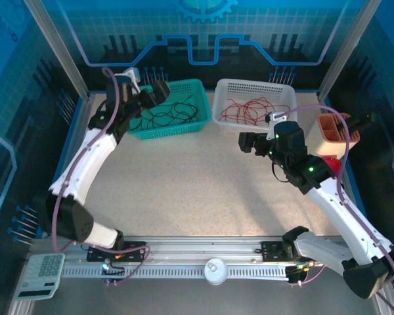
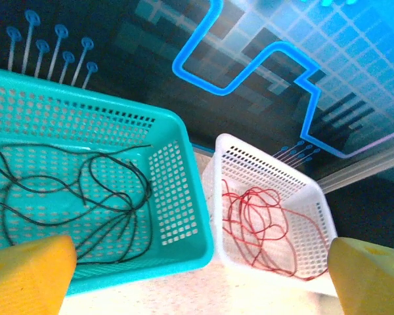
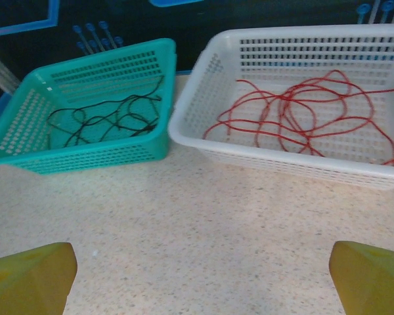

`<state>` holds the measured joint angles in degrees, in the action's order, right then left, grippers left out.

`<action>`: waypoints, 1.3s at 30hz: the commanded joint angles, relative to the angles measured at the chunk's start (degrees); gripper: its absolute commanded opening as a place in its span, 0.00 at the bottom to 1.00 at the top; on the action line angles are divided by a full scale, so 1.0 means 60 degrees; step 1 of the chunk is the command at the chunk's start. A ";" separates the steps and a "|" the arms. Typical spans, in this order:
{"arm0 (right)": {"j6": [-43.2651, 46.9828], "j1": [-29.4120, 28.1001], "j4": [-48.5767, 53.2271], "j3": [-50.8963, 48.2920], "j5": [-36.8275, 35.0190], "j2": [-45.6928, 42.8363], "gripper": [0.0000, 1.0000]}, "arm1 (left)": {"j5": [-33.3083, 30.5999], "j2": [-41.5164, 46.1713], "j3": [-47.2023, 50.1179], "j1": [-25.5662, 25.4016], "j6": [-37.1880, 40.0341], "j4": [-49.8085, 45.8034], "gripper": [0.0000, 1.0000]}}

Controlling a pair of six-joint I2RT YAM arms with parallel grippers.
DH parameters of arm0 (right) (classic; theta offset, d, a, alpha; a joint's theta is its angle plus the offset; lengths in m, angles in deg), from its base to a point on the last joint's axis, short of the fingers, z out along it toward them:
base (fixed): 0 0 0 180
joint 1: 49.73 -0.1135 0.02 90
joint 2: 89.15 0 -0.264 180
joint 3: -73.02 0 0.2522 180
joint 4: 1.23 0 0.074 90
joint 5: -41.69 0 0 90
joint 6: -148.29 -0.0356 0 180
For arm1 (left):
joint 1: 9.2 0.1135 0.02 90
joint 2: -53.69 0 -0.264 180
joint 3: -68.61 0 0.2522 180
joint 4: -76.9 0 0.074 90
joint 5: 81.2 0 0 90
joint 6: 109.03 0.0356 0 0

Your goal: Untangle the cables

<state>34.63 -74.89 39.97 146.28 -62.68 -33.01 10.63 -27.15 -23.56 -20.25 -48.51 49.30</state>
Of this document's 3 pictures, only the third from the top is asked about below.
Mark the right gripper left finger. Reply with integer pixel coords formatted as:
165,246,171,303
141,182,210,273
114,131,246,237
0,241,79,315

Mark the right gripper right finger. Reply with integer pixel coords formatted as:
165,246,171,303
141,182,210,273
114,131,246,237
328,240,394,315

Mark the teal plastic basket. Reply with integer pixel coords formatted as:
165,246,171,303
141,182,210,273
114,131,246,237
0,37,178,175

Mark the white plastic basket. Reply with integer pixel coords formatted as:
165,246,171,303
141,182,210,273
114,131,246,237
167,24,394,191

